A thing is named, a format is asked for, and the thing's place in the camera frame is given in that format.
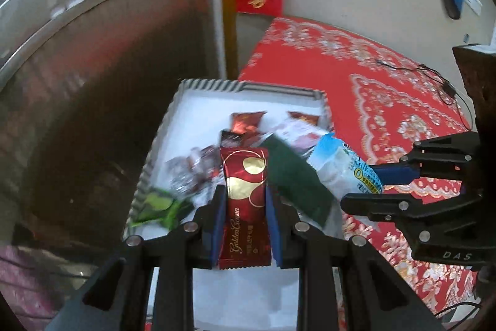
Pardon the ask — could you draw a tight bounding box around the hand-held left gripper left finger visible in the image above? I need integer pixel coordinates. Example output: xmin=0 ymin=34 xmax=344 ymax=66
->
xmin=44 ymin=184 xmax=227 ymax=331

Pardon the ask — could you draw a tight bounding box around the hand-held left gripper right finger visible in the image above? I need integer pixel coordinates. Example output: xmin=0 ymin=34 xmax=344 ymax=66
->
xmin=264 ymin=186 xmax=444 ymax=331

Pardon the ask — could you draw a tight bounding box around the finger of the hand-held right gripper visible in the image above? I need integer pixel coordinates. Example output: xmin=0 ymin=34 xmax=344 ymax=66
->
xmin=370 ymin=131 xmax=485 ymax=187
xmin=339 ymin=190 xmax=466 ymax=227

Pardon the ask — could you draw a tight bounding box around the blue and white milk packet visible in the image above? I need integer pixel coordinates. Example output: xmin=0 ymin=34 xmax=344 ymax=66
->
xmin=307 ymin=132 xmax=385 ymax=223

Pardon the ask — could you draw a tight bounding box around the red packet with gold circles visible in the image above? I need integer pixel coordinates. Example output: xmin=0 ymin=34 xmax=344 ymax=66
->
xmin=218 ymin=147 xmax=272 ymax=270

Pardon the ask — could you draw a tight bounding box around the dark green packet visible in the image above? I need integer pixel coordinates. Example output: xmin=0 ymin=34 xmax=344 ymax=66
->
xmin=264 ymin=133 xmax=334 ymax=229

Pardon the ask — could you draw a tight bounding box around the black and green packet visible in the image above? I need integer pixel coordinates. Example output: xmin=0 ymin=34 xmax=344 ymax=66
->
xmin=130 ymin=187 xmax=194 ymax=231

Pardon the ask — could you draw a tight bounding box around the small white strawberry packet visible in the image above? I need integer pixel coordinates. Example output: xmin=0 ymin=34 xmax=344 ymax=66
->
xmin=166 ymin=147 xmax=223 ymax=200

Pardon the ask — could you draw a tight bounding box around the large white strawberry snack packet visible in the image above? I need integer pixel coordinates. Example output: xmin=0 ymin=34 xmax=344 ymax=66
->
xmin=271 ymin=118 xmax=334 ymax=157

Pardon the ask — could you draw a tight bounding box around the dark red gold-square packet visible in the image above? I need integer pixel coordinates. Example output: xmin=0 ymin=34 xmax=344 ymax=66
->
xmin=287 ymin=111 xmax=323 ymax=126

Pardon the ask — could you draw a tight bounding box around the small red foil packet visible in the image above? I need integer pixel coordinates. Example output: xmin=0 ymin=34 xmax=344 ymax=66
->
xmin=229 ymin=111 xmax=268 ymax=134

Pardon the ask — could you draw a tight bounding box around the striped cardboard box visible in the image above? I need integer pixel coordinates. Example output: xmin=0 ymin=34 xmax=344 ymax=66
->
xmin=123 ymin=78 xmax=345 ymax=331

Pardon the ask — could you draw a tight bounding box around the brown wooden furniture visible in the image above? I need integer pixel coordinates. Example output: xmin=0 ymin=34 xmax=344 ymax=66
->
xmin=453 ymin=43 xmax=496 ymax=145

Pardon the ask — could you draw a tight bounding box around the purple cloth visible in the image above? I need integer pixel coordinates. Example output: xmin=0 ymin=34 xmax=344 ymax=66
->
xmin=0 ymin=244 xmax=74 ymax=320

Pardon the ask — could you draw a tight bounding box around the thin black cable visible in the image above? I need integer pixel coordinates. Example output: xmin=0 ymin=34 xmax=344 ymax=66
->
xmin=434 ymin=300 xmax=481 ymax=318

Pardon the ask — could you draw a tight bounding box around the black cable with adapter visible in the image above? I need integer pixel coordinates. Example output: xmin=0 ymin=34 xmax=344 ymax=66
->
xmin=377 ymin=60 xmax=475 ymax=132

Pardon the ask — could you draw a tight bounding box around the wooden door frame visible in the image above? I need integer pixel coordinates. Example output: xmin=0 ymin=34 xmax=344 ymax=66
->
xmin=219 ymin=0 xmax=239 ymax=81

